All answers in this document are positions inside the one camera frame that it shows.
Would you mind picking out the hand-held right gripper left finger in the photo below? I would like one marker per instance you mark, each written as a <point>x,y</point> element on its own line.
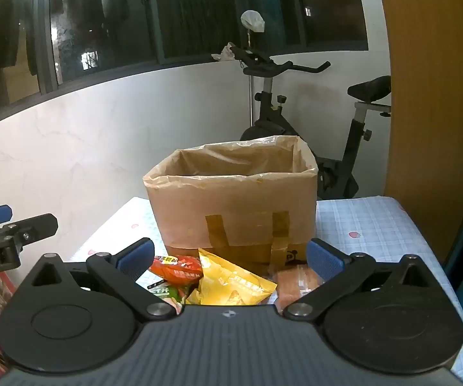
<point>137,256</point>

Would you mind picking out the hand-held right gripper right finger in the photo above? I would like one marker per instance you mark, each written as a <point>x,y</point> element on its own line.
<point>326,259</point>

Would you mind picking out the brown paper bag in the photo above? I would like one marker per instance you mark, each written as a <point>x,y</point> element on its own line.
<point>231,209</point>

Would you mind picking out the orange-red snack packet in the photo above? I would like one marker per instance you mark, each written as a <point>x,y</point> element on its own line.
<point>177,269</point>

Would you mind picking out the clear-wrapped bread loaf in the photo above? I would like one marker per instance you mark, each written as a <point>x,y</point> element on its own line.
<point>293,287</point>

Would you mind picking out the green snack packet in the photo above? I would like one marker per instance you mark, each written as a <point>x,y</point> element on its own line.
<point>167,293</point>

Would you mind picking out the checked tablecloth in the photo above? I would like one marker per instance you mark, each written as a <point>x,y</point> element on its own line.
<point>356,217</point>

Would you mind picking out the yellow chip bag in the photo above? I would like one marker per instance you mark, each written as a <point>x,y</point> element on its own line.
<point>231,285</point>

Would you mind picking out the black exercise bike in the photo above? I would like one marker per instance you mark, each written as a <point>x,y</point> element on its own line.
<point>273,116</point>

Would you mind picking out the hanging dark jacket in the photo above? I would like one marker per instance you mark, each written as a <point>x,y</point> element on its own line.
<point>12,32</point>

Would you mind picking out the wooden board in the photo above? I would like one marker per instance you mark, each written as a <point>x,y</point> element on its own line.
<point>424,88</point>

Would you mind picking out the white crumpled cloth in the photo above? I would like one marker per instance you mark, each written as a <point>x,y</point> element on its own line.
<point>223,53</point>

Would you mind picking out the white plastic bag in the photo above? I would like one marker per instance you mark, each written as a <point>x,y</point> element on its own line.
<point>252,21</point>

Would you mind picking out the dark window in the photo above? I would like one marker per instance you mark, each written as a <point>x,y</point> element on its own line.
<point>199,12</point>

